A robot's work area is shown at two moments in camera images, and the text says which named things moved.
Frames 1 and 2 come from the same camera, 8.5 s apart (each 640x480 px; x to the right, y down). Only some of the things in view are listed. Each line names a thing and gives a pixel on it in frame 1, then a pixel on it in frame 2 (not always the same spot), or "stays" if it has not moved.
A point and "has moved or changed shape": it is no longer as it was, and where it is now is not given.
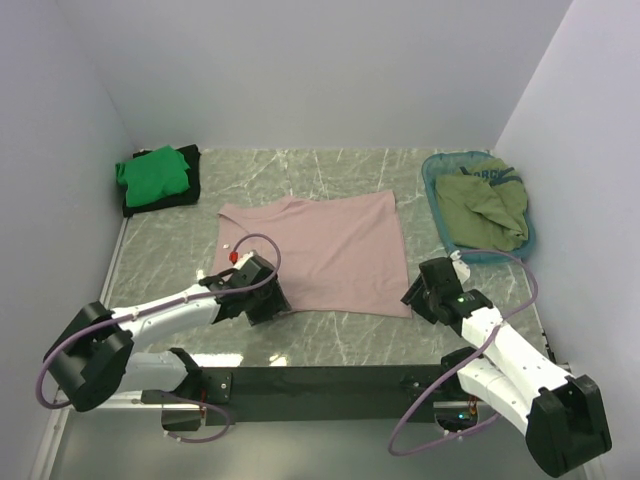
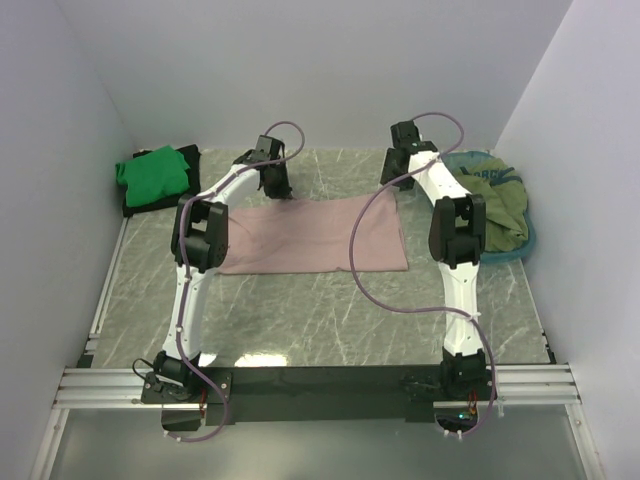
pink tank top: x=339 y=253 has moved or changed shape
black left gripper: x=276 y=301 to x=285 y=191
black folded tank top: x=192 y=159 stays
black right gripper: x=413 y=296 to x=386 y=174
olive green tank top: x=484 y=205 stays
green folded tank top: x=153 y=176 stays
